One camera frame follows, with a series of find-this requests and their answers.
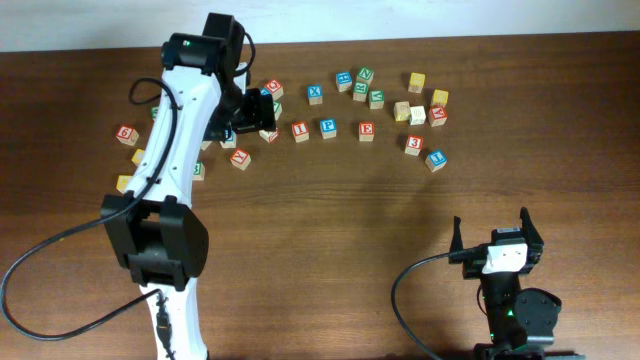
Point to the blue X wooden block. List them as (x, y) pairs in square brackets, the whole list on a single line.
[(315, 94)]

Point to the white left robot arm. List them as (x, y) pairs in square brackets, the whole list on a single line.
[(151, 226)]

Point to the green B wooden block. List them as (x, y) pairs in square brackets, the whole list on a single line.
[(199, 172)]

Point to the yellow top block far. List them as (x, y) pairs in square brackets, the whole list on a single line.
[(416, 82)]

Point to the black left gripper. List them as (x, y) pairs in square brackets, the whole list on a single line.
[(261, 116)]

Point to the red 6 wooden block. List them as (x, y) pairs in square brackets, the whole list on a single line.
[(127, 135)]

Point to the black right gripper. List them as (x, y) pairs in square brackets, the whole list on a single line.
[(534, 244)]

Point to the blue H wooden block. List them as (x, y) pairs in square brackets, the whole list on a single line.
[(343, 81)]

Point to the blue T wooden block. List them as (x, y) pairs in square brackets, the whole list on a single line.
[(205, 145)]

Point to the red E wooden block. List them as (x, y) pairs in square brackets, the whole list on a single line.
[(366, 131)]

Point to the yellow top block right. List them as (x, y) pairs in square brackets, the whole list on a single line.
[(439, 98)]

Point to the blue 5 wooden block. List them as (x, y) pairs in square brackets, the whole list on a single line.
[(230, 140)]

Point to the green R wooden block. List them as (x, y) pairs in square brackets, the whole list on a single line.
[(360, 91)]

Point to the blue L wooden block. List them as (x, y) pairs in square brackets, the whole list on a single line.
[(436, 160)]

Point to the green V wooden block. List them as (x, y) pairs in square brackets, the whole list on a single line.
[(376, 99)]

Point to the plain O wooden block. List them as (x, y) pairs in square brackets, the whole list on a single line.
[(417, 115)]

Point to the blue P wooden block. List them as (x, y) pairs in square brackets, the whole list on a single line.
[(328, 128)]

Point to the green N wooden block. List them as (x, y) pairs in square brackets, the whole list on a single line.
[(365, 75)]

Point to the red Y wooden block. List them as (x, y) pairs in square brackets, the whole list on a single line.
[(240, 159)]

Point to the green Z wooden block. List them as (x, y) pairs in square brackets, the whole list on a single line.
[(277, 107)]

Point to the plain diamond wooden block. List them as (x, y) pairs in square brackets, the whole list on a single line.
[(269, 136)]

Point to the red Q wooden block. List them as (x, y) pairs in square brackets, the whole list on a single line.
[(275, 88)]

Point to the red 3 wooden block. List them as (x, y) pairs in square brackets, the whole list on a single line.
[(414, 145)]

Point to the red A wooden block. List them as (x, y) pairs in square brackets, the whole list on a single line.
[(437, 116)]

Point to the red I wooden block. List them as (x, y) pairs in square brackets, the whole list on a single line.
[(300, 131)]

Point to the yellow sided wooden block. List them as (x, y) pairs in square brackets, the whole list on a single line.
[(402, 111)]

